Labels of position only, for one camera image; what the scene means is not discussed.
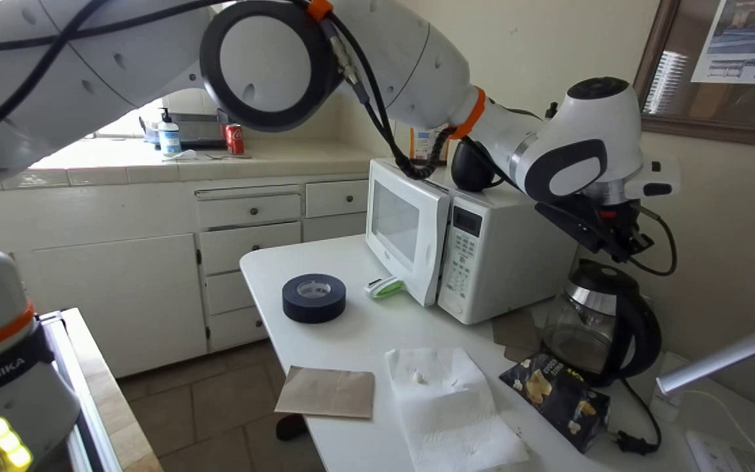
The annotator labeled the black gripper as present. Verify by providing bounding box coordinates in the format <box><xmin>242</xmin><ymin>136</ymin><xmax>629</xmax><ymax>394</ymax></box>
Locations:
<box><xmin>535</xmin><ymin>193</ymin><xmax>641</xmax><ymax>261</ymax></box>

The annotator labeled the glass kettle with black handle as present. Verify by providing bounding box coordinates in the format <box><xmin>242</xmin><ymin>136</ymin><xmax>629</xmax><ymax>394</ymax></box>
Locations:
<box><xmin>539</xmin><ymin>260</ymin><xmax>659</xmax><ymax>387</ymax></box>

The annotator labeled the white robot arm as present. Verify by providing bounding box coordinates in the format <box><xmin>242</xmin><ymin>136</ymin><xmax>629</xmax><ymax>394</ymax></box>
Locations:
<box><xmin>0</xmin><ymin>0</ymin><xmax>674</xmax><ymax>261</ymax></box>

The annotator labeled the white microwave oven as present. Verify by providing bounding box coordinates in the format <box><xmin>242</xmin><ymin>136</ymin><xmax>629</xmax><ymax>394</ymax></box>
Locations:
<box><xmin>363</xmin><ymin>160</ymin><xmax>575</xmax><ymax>326</ymax></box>

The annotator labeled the black snack packet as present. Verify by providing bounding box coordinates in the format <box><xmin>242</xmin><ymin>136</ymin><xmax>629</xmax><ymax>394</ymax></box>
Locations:
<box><xmin>499</xmin><ymin>351</ymin><xmax>611</xmax><ymax>453</ymax></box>

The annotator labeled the framed building picture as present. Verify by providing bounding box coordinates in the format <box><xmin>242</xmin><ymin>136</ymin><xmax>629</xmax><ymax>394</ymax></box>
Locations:
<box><xmin>633</xmin><ymin>0</ymin><xmax>755</xmax><ymax>145</ymax></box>

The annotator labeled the small green white box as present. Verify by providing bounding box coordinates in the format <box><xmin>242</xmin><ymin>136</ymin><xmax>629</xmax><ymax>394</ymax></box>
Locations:
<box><xmin>363</xmin><ymin>277</ymin><xmax>405</xmax><ymax>302</ymax></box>

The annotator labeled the white plastic bag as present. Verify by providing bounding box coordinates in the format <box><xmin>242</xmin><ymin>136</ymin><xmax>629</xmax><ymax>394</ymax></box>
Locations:
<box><xmin>384</xmin><ymin>348</ymin><xmax>528</xmax><ymax>472</ymax></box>

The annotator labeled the black tape roll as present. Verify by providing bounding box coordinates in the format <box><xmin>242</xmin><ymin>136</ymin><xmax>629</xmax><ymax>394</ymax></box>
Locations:
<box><xmin>282</xmin><ymin>272</ymin><xmax>345</xmax><ymax>322</ymax></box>

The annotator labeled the brown cardboard piece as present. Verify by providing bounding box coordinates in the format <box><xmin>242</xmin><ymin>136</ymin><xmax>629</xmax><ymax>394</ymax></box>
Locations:
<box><xmin>274</xmin><ymin>368</ymin><xmax>374</xmax><ymax>420</ymax></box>

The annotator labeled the red can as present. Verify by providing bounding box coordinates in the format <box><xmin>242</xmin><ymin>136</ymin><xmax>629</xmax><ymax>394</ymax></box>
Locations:
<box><xmin>223</xmin><ymin>124</ymin><xmax>245</xmax><ymax>154</ymax></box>

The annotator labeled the hand sanitizer bottle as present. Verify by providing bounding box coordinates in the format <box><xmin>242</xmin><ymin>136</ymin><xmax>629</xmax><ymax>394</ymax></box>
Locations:
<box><xmin>156</xmin><ymin>107</ymin><xmax>181</xmax><ymax>157</ymax></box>

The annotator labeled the white drawer cabinet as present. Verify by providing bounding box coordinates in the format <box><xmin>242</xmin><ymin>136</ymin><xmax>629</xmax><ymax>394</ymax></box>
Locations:
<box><xmin>0</xmin><ymin>172</ymin><xmax>371</xmax><ymax>379</ymax></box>

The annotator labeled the black kettle power cable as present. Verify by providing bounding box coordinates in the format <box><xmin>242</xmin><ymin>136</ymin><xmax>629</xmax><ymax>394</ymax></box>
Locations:
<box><xmin>611</xmin><ymin>374</ymin><xmax>665</xmax><ymax>457</ymax></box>

